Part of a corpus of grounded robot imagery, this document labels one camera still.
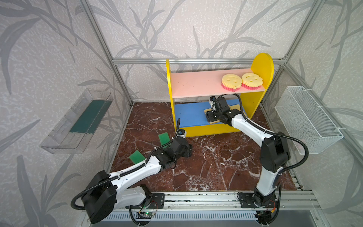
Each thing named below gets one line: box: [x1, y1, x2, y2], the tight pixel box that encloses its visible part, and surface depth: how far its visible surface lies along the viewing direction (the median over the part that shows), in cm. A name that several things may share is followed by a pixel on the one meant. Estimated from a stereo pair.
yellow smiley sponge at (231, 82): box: [221, 73, 243, 93], surface depth 72 cm
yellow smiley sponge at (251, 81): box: [241, 72, 264, 91], surface depth 72 cm
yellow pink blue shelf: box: [166, 52, 275, 138], surface depth 76 cm
